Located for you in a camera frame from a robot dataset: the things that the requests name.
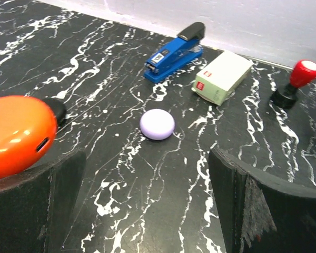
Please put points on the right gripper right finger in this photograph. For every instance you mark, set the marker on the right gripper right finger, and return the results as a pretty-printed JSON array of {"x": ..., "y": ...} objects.
[{"x": 258, "y": 211}]

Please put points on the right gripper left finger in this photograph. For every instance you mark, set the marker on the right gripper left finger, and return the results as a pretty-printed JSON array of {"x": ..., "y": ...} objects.
[{"x": 36, "y": 204}]

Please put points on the black earbud charging case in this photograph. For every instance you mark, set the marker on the black earbud charging case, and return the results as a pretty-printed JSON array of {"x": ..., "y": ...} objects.
[{"x": 59, "y": 109}]

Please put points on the white and green box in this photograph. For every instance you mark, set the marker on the white and green box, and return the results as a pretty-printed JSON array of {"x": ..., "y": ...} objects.
[{"x": 221, "y": 77}]

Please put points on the red button device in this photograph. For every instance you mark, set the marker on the red button device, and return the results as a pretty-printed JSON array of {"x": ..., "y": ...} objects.
[{"x": 302, "y": 74}]

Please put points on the blue stapler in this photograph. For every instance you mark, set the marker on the blue stapler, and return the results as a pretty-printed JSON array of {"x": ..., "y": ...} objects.
[{"x": 176, "y": 54}]

